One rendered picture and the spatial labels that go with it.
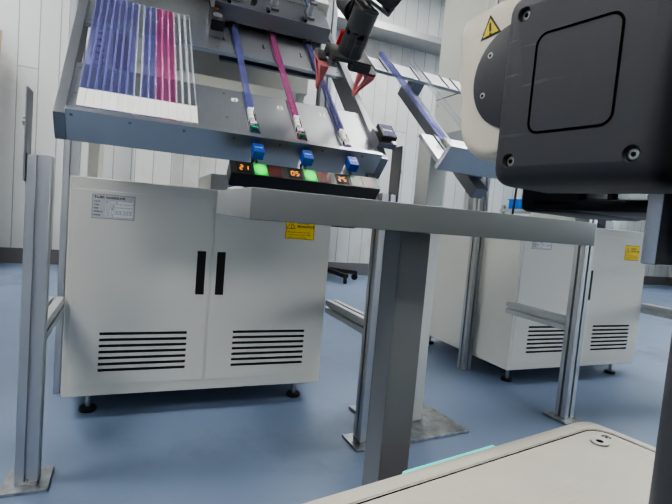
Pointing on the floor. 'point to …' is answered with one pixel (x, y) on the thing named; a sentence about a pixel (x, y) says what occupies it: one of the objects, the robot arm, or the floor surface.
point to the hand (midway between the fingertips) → (335, 88)
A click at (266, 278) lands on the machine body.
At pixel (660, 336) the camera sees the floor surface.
